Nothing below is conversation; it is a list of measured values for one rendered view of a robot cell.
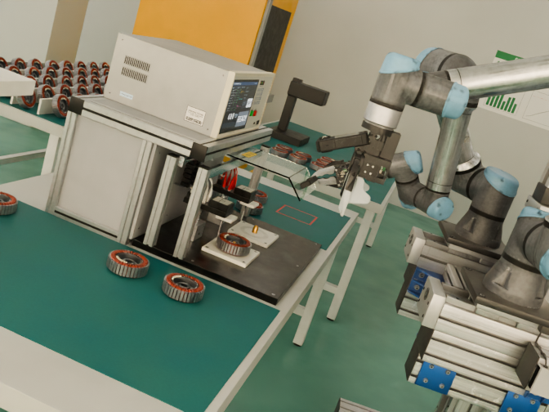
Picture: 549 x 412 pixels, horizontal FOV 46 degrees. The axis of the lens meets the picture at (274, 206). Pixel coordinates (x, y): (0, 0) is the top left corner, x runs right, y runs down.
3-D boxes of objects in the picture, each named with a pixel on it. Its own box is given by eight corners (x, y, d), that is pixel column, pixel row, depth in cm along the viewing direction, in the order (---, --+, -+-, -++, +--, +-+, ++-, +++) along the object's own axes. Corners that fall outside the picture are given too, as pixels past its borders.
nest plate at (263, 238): (278, 238, 235) (278, 235, 235) (266, 248, 221) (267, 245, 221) (240, 223, 238) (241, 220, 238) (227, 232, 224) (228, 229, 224)
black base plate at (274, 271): (319, 249, 245) (322, 244, 244) (275, 306, 184) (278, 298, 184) (208, 205, 254) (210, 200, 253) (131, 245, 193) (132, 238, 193)
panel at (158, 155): (211, 199, 254) (233, 127, 246) (131, 239, 192) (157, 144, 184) (208, 199, 254) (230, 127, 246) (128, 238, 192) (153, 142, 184)
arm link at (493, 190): (488, 215, 202) (505, 175, 199) (459, 199, 213) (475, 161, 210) (514, 220, 208) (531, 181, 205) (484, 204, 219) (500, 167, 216)
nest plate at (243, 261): (259, 255, 212) (260, 252, 212) (244, 267, 198) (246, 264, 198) (217, 239, 215) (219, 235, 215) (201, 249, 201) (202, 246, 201)
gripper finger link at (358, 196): (365, 219, 135) (377, 180, 138) (338, 209, 135) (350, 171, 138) (362, 223, 138) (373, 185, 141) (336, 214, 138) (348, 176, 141)
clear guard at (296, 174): (316, 189, 222) (321, 172, 220) (300, 201, 199) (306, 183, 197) (229, 156, 228) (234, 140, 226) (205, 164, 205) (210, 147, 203)
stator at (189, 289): (209, 297, 175) (213, 285, 175) (186, 308, 165) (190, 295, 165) (176, 279, 180) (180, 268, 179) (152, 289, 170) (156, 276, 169)
